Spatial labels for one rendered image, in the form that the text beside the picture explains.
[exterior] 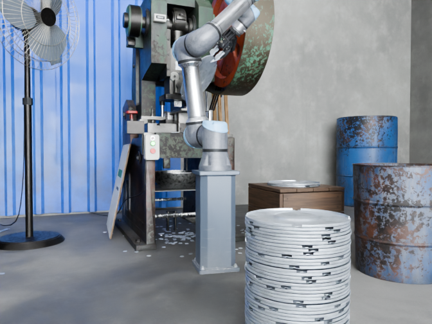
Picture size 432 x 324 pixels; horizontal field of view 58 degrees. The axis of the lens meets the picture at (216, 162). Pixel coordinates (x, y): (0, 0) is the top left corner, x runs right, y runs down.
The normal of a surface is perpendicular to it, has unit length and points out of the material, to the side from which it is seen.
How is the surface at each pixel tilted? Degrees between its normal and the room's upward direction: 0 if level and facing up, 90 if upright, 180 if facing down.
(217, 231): 90
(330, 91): 90
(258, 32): 103
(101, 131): 90
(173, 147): 90
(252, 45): 115
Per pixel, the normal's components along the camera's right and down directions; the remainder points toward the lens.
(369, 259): -0.91, 0.05
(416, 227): -0.15, 0.07
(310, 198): 0.32, 0.03
